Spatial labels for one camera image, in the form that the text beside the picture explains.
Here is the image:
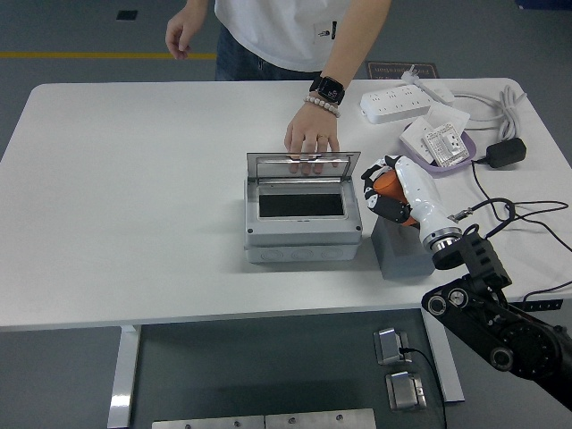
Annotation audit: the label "grey cube holder block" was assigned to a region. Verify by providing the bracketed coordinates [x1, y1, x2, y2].
[370, 214, 437, 282]

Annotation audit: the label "person's right hand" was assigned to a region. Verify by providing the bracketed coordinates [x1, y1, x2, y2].
[164, 7, 194, 61]

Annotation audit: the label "black smartwatch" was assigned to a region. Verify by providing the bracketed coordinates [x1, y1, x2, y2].
[308, 74, 348, 106]

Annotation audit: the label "white table leg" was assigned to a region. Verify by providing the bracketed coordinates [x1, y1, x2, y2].
[422, 308, 466, 403]
[106, 324, 143, 429]

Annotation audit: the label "person's left hand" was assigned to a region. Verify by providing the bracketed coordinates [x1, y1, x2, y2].
[284, 105, 341, 176]

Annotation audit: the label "black power adapter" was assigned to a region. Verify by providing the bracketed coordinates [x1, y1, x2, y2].
[485, 137, 527, 170]

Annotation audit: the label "grey metal plate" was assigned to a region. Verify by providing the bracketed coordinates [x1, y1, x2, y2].
[151, 415, 265, 429]
[264, 408, 376, 429]

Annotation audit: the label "metal floor socket box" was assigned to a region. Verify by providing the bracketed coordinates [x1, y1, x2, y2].
[384, 370, 428, 412]
[373, 328, 416, 366]

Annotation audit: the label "purple plastic tray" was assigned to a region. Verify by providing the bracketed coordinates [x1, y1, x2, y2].
[400, 122, 477, 179]

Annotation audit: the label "packaged wall socket with label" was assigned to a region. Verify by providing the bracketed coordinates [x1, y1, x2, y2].
[422, 123, 471, 168]

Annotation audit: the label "white wall switch panel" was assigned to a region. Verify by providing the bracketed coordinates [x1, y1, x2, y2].
[399, 116, 448, 164]

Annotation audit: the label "clear plastic packet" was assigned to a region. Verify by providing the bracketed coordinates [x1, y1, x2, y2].
[426, 105, 472, 135]

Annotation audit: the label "blue crate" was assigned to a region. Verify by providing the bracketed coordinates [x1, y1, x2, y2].
[517, 0, 572, 9]

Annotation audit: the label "white power plug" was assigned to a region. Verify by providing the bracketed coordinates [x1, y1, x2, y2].
[400, 64, 430, 90]

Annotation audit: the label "white bead bracelet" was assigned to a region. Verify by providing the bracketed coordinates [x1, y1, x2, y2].
[303, 93, 341, 118]

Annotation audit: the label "thin black adapter cord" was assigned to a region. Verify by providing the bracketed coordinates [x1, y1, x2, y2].
[471, 156, 571, 247]

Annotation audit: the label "person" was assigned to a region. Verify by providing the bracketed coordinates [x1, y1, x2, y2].
[214, 0, 354, 82]

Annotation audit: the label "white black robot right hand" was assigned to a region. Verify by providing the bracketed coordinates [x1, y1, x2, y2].
[360, 154, 462, 242]

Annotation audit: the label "grey plastic junction box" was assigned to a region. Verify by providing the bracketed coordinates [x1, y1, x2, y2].
[243, 176, 362, 265]

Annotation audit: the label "brown floor sign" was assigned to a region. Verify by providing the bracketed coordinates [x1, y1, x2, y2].
[366, 61, 442, 80]

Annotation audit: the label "black floor socket cable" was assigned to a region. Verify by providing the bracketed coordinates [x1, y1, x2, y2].
[400, 346, 448, 429]

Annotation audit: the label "orange cylindrical battery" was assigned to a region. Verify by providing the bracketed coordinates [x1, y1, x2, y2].
[373, 171, 417, 227]

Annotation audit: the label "white power cable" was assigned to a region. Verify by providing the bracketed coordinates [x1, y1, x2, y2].
[419, 82, 529, 140]

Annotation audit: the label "white power strip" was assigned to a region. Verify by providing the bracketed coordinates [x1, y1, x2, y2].
[359, 84, 433, 125]

